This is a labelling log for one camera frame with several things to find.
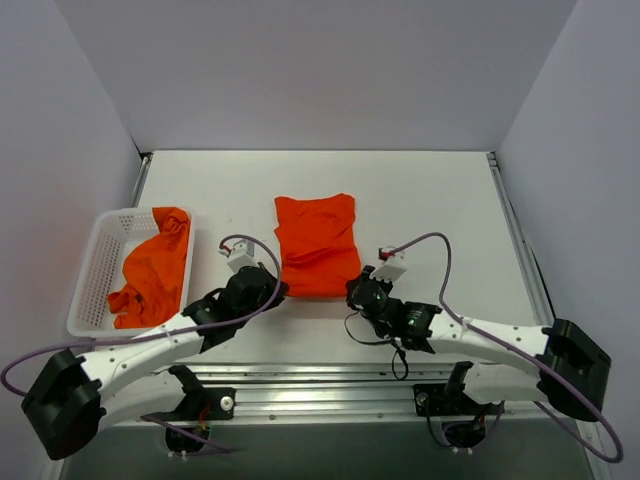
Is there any orange t-shirt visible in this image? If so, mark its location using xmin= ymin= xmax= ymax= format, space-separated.
xmin=107 ymin=207 xmax=191 ymax=330
xmin=274 ymin=193 xmax=361 ymax=299

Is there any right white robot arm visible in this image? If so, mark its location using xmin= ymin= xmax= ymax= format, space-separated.
xmin=346 ymin=266 xmax=611 ymax=422

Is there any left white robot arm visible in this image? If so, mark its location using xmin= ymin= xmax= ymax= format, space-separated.
xmin=21 ymin=266 xmax=289 ymax=460

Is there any orange t-shirt in basket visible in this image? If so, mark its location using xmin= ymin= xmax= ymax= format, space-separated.
xmin=107 ymin=207 xmax=191 ymax=330

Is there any white plastic basket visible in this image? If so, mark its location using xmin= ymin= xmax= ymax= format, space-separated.
xmin=67 ymin=207 xmax=195 ymax=339

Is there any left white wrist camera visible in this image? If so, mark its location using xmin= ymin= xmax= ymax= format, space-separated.
xmin=219 ymin=239 xmax=258 ymax=274

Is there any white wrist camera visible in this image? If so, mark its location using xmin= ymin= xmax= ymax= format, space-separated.
xmin=219 ymin=239 xmax=258 ymax=274
xmin=370 ymin=246 xmax=407 ymax=283

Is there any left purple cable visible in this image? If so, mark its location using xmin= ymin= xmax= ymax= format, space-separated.
xmin=0 ymin=233 xmax=282 ymax=455

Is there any purple cable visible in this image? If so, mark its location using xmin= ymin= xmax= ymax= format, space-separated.
xmin=0 ymin=233 xmax=282 ymax=455
xmin=387 ymin=231 xmax=625 ymax=463

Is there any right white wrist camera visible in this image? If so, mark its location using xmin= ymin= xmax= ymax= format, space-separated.
xmin=370 ymin=246 xmax=407 ymax=283

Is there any right black thin cable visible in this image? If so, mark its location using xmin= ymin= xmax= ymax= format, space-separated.
xmin=342 ymin=304 xmax=411 ymax=381

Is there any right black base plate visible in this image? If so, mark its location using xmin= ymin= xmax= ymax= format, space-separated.
xmin=412 ymin=383 xmax=499 ymax=417

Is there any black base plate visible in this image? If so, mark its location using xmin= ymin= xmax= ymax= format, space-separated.
xmin=150 ymin=387 xmax=236 ymax=422
xmin=412 ymin=383 xmax=499 ymax=417

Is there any aluminium front rail frame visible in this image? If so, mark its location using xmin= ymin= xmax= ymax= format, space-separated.
xmin=54 ymin=362 xmax=598 ymax=429

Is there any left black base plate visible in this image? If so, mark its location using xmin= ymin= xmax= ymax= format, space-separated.
xmin=150 ymin=387 xmax=236 ymax=422

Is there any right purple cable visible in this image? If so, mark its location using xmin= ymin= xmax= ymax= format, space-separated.
xmin=387 ymin=231 xmax=625 ymax=463

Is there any right aluminium side rail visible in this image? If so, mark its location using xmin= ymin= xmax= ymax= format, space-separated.
xmin=486 ymin=152 xmax=555 ymax=325

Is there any aluminium side rail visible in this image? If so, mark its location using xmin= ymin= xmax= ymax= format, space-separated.
xmin=131 ymin=152 xmax=153 ymax=208
xmin=486 ymin=152 xmax=555 ymax=325

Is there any left aluminium side rail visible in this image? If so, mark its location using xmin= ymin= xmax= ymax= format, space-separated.
xmin=131 ymin=152 xmax=153 ymax=208

